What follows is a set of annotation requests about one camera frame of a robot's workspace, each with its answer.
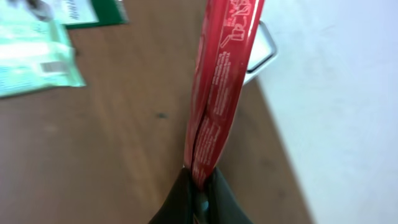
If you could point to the white green package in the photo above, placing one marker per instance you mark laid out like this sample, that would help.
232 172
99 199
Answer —
78 14

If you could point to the mint green wipes pack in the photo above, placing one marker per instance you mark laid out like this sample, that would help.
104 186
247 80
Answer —
35 55

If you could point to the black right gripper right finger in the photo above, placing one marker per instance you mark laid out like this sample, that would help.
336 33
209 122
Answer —
223 206

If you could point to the red stick packet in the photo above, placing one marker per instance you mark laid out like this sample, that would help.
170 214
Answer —
227 36

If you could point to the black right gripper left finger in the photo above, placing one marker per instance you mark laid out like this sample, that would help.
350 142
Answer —
178 207

